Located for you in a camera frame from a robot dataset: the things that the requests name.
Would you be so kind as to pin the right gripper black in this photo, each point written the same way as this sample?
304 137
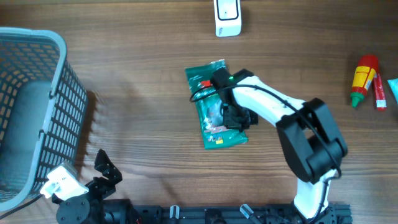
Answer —
229 122

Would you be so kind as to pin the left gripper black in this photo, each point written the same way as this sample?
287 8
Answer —
108 169

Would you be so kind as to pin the green 3M wipes pouch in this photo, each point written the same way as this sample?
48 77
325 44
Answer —
214 134

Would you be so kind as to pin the sriracha bottle with green cap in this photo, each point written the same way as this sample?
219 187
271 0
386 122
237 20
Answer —
365 71

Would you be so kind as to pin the red stick sachet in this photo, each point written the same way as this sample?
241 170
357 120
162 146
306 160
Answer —
380 98

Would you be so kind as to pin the teal wet wipes packet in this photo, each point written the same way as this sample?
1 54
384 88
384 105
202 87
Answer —
393 83

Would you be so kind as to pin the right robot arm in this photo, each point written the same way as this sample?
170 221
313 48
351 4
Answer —
311 141

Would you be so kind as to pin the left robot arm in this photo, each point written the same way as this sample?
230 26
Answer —
93 207

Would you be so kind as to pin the white barcode scanner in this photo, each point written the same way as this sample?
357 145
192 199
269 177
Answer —
228 18

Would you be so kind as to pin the grey plastic shopping basket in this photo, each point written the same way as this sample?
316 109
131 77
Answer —
43 106

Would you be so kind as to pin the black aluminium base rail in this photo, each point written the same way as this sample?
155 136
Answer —
268 214

